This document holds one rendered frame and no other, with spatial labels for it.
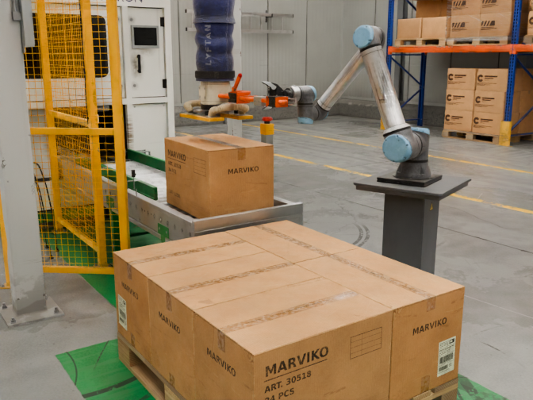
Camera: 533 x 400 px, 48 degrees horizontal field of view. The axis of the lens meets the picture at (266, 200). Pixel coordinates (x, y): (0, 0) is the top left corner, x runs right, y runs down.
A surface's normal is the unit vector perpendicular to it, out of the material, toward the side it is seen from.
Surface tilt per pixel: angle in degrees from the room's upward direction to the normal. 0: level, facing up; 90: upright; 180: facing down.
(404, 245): 90
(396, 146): 94
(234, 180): 90
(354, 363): 90
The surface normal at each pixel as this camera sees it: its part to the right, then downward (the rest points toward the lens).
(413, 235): -0.58, 0.19
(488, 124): -0.82, 0.15
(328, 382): 0.56, 0.19
